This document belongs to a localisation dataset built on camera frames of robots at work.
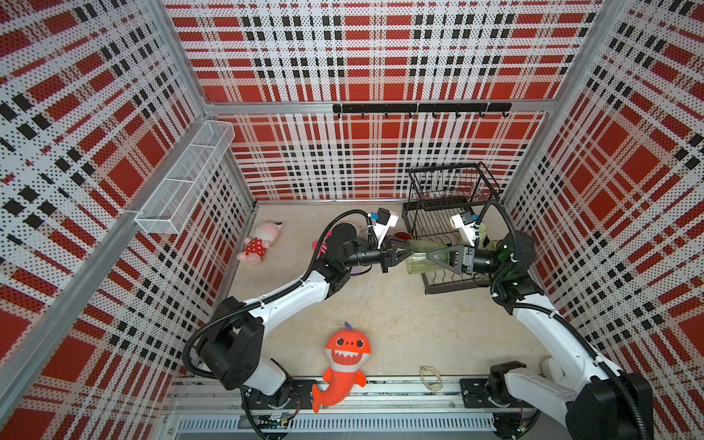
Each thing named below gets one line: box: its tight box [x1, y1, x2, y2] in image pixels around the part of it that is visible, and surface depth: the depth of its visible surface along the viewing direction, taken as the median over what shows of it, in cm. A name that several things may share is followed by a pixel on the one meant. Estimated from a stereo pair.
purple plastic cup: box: [350, 263, 373, 275], surface depth 70 cm
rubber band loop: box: [419, 364, 444, 392], surface depth 77 cm
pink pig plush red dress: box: [236, 220, 284, 264], surface depth 103 cm
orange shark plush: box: [311, 321, 373, 414], surface depth 75 cm
